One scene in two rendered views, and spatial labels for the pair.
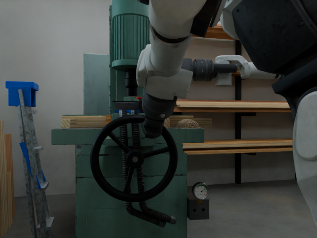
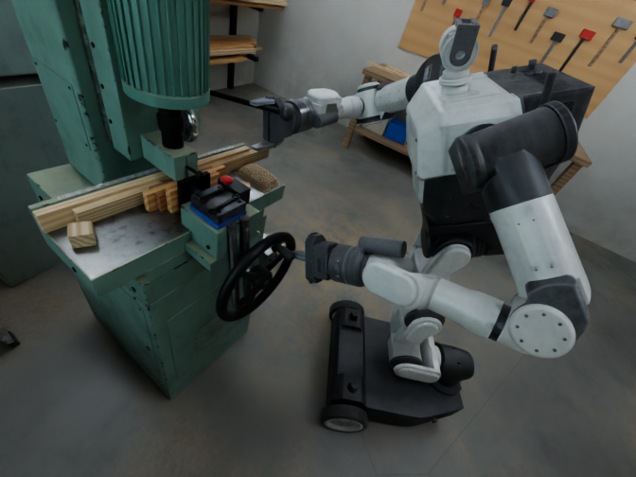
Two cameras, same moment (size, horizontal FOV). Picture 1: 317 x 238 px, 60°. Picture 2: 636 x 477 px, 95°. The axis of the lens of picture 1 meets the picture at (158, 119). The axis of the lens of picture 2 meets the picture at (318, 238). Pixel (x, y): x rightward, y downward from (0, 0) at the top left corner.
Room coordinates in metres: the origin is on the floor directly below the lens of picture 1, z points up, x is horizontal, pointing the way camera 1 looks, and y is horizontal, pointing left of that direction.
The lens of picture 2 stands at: (0.55, 0.45, 1.45)
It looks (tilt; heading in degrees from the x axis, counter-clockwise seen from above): 41 degrees down; 300
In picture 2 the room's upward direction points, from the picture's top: 19 degrees clockwise
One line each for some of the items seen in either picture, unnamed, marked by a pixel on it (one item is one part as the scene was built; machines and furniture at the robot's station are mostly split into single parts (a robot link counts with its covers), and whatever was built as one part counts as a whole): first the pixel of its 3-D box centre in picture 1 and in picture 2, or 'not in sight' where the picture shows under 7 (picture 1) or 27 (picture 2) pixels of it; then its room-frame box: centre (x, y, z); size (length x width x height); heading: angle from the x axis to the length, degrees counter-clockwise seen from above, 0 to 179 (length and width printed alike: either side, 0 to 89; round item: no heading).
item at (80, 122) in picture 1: (145, 122); (195, 176); (1.25, 0.06, 0.92); 0.62 x 0.02 x 0.04; 97
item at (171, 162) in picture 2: (131, 106); (170, 156); (1.27, 0.12, 0.99); 0.14 x 0.07 x 0.09; 7
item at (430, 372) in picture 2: not in sight; (414, 354); (0.43, -0.52, 0.28); 0.21 x 0.20 x 0.13; 37
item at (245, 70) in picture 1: (231, 67); (323, 107); (1.13, -0.30, 1.15); 0.13 x 0.07 x 0.09; 88
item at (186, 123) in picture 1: (187, 123); (258, 173); (1.19, -0.13, 0.92); 0.14 x 0.09 x 0.04; 7
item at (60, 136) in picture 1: (130, 135); (200, 217); (1.14, 0.12, 0.87); 0.61 x 0.30 x 0.06; 97
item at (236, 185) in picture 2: (132, 106); (223, 199); (1.05, 0.10, 0.99); 0.13 x 0.11 x 0.06; 97
